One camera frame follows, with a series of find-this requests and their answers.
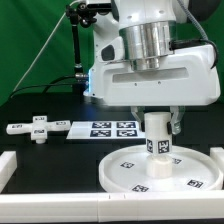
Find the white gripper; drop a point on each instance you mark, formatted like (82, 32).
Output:
(185, 78)

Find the white round table top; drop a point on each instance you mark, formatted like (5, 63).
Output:
(133, 169)

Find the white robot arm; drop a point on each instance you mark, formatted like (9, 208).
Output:
(138, 61)

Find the white marker sheet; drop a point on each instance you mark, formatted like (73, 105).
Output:
(105, 130)

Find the white front fence bar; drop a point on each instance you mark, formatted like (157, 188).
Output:
(106, 207)

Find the white cross-shaped table base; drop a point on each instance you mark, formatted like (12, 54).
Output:
(38, 128)

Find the white left fence block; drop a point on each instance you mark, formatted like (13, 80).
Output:
(8, 165)

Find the black camera stand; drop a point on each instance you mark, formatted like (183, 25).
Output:
(80, 15)

